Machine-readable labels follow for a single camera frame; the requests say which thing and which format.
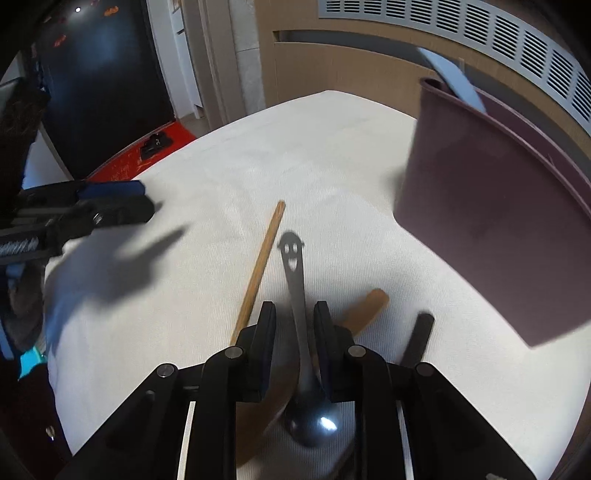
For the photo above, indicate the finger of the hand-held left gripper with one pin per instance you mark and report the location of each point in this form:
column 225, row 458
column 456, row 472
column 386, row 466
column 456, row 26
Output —
column 124, row 211
column 113, row 189

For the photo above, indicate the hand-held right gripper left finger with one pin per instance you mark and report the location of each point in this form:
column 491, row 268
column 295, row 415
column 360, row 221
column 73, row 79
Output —
column 265, row 350

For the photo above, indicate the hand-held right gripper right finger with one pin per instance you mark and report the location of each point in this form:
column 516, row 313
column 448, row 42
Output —
column 323, row 350

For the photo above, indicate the maroon plastic utensil holder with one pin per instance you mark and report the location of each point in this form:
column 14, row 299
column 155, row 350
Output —
column 485, row 221

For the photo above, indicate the pale blue plastic spoon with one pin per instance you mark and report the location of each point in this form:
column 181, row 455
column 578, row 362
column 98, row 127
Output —
column 455, row 78

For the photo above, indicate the red floor mat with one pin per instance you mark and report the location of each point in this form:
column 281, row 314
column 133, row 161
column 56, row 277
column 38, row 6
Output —
column 134, row 157

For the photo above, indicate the small black object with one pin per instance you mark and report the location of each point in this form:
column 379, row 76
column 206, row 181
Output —
column 156, row 144

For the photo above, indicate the wooden spoon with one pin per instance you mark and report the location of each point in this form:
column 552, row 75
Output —
column 369, row 302

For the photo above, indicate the wooden chopstick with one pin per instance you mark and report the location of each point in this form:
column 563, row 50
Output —
column 261, row 272

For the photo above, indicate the white tablecloth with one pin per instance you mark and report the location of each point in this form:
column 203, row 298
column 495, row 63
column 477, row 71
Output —
column 207, row 184

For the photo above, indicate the black refrigerator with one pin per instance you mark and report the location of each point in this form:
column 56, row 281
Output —
column 106, row 69

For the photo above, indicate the brown fuzzy jacket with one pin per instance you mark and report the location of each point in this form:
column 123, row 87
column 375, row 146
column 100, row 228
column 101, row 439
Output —
column 27, row 424

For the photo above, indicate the grey vent grille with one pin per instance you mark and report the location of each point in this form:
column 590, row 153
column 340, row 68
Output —
column 485, row 32

